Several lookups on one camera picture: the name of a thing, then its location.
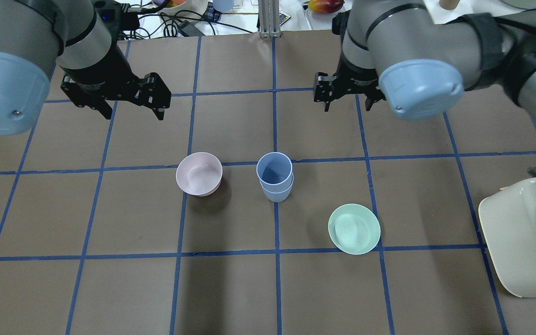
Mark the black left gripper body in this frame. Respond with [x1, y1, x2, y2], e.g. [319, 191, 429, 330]
[61, 47, 140, 107]

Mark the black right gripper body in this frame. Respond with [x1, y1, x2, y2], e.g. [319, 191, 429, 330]
[334, 54, 386, 101]

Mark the blue cup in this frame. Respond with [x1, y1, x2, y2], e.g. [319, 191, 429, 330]
[260, 180, 294, 203]
[256, 151, 294, 193]

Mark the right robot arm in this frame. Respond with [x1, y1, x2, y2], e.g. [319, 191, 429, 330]
[313, 0, 536, 120]

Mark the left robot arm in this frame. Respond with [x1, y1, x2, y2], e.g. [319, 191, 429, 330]
[0, 0, 172, 136]

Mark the red apple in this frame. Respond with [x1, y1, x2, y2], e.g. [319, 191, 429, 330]
[307, 0, 345, 14]

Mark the pink bowl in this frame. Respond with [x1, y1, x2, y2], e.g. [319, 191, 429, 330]
[176, 152, 223, 197]

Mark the cardboard tube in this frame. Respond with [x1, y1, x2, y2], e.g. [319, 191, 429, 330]
[438, 0, 460, 11]

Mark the mint green bowl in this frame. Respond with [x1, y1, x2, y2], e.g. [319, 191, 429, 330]
[328, 203, 381, 255]

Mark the cream white toaster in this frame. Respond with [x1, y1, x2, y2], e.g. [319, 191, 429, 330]
[478, 177, 536, 298]

